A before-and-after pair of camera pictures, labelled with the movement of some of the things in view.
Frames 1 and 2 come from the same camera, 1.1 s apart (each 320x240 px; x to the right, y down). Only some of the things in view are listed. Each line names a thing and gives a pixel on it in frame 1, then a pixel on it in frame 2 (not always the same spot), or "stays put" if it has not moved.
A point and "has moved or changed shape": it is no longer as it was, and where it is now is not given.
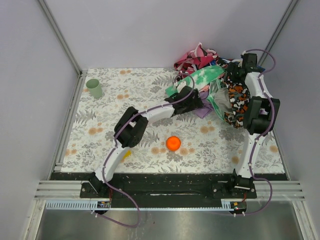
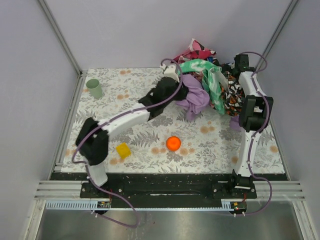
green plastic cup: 94,86 stays put
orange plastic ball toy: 173,143 stays put
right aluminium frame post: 287,14 stays put
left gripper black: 194,100 to 180,92
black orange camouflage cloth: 239,94 has moved or changed shape
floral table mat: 187,143 stays put
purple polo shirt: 204,111 has moved or changed shape
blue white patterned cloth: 222,61 to 210,59
